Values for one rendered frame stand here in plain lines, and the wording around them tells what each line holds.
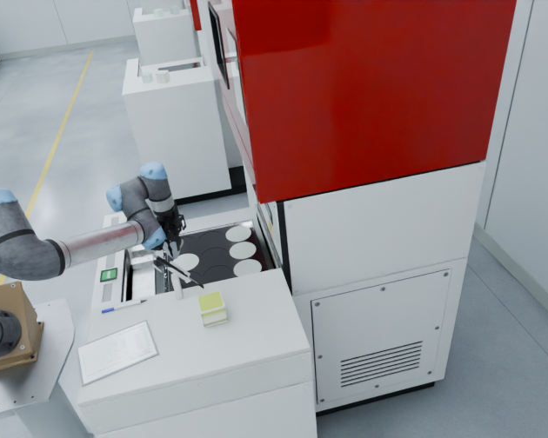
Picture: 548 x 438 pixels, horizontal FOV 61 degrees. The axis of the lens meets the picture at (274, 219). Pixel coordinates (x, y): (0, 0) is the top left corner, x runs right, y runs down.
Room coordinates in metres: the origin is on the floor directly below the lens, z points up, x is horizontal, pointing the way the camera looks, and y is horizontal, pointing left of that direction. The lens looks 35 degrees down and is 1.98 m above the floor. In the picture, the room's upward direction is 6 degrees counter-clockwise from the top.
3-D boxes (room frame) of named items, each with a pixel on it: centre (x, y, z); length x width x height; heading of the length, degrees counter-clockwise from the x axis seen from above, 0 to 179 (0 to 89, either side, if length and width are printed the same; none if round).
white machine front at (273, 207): (1.56, 0.05, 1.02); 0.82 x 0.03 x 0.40; 9
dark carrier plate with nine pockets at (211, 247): (1.34, 0.24, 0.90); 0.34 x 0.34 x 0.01; 9
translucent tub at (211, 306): (0.97, 0.21, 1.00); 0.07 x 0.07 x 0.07; 12
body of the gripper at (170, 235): (1.29, 0.35, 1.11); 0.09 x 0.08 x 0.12; 158
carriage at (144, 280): (1.28, 0.50, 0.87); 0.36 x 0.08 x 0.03; 9
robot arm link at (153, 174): (1.28, 0.36, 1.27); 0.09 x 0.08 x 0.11; 126
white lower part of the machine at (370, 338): (1.62, -0.29, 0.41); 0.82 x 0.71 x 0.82; 9
